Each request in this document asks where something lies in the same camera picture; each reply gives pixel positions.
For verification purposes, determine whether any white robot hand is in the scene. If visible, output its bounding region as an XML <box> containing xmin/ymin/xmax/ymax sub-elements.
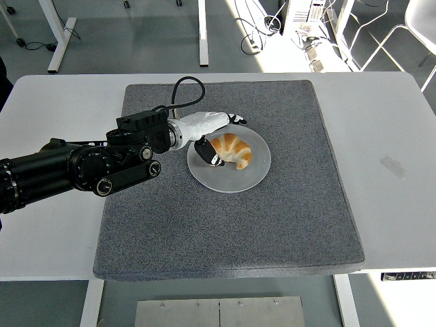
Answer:
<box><xmin>180</xmin><ymin>110</ymin><xmax>248</xmax><ymax>168</ymax></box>

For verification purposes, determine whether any golden croissant bread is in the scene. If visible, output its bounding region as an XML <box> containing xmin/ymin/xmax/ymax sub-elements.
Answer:
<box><xmin>208</xmin><ymin>132</ymin><xmax>253</xmax><ymax>170</ymax></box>

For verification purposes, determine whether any pale grey round plate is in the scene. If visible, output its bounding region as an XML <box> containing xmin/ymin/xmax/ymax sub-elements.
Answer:
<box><xmin>187</xmin><ymin>124</ymin><xmax>273</xmax><ymax>194</ymax></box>

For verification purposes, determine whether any grey metal plate with screws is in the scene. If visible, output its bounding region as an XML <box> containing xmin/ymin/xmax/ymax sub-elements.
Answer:
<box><xmin>134</xmin><ymin>296</ymin><xmax>305</xmax><ymax>327</ymax></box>

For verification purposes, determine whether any white desk leg narrow foot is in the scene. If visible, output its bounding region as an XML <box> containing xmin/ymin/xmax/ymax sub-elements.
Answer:
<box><xmin>197</xmin><ymin>0</ymin><xmax>210</xmax><ymax>67</ymax></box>

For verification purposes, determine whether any grey felt mat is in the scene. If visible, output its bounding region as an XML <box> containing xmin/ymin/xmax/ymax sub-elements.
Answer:
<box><xmin>93</xmin><ymin>80</ymin><xmax>365</xmax><ymax>283</ymax></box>

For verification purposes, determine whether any white power strip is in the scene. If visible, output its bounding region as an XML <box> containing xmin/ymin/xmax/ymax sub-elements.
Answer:
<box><xmin>304</xmin><ymin>43</ymin><xmax>328</xmax><ymax>73</ymax></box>

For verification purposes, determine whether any white computer tower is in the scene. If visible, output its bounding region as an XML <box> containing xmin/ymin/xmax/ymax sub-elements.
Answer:
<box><xmin>281</xmin><ymin>0</ymin><xmax>330</xmax><ymax>37</ymax></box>

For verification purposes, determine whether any white desk leg wide foot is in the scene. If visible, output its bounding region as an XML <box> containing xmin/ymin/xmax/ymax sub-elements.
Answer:
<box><xmin>37</xmin><ymin>0</ymin><xmax>78</xmax><ymax>74</ymax></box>

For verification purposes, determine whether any white slanted desk leg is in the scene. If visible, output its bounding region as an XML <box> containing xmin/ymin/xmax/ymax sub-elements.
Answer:
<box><xmin>334</xmin><ymin>0</ymin><xmax>362</xmax><ymax>72</ymax></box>

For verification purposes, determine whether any clear tape strip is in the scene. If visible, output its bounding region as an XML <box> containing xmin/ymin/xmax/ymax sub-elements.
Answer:
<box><xmin>380</xmin><ymin>155</ymin><xmax>408</xmax><ymax>181</ymax></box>

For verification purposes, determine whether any thin leg with black caster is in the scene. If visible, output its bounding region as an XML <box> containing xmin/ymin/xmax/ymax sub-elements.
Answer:
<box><xmin>0</xmin><ymin>0</ymin><xmax>27</xmax><ymax>48</ymax></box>

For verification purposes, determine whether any white table leg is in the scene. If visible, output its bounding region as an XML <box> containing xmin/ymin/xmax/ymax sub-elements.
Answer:
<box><xmin>332</xmin><ymin>274</ymin><xmax>361</xmax><ymax>327</ymax></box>
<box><xmin>79</xmin><ymin>279</ymin><xmax>105</xmax><ymax>327</ymax></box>

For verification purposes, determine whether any white chair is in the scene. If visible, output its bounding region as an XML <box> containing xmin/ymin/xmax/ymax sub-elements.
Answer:
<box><xmin>349</xmin><ymin>0</ymin><xmax>436</xmax><ymax>93</ymax></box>

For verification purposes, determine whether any table height control panel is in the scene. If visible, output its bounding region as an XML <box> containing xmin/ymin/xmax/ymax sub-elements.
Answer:
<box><xmin>380</xmin><ymin>271</ymin><xmax>436</xmax><ymax>283</ymax></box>

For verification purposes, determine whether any black looped floor cable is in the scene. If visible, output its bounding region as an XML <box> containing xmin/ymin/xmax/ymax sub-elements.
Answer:
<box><xmin>234</xmin><ymin>0</ymin><xmax>284</xmax><ymax>55</ymax></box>

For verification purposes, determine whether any black floor cable with adapter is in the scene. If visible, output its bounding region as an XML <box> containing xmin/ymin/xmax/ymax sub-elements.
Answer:
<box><xmin>24</xmin><ymin>25</ymin><xmax>80</xmax><ymax>53</ymax></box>

